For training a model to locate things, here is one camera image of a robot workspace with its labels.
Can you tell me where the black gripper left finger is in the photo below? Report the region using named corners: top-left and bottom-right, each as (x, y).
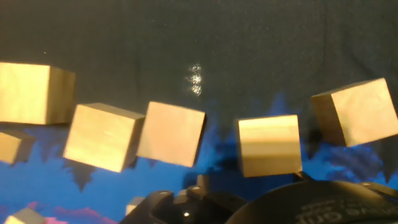
top-left (119, 174), bottom-right (248, 224)

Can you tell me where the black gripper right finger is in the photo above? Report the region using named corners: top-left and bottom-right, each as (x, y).
top-left (294, 171), bottom-right (398, 202)

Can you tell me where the large wooden cube block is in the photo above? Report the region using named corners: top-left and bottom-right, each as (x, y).
top-left (0, 61), bottom-right (76, 126)
top-left (136, 101), bottom-right (206, 169)
top-left (62, 102), bottom-right (146, 174)
top-left (234, 114), bottom-right (303, 179)
top-left (310, 77), bottom-right (398, 148)

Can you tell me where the small wooden cube block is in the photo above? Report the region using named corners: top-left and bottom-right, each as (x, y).
top-left (125, 195), bottom-right (146, 216)
top-left (2, 207), bottom-right (47, 224)
top-left (0, 130), bottom-right (35, 166)

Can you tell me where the printed landscape cloth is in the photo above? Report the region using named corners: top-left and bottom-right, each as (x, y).
top-left (0, 0), bottom-right (398, 224)

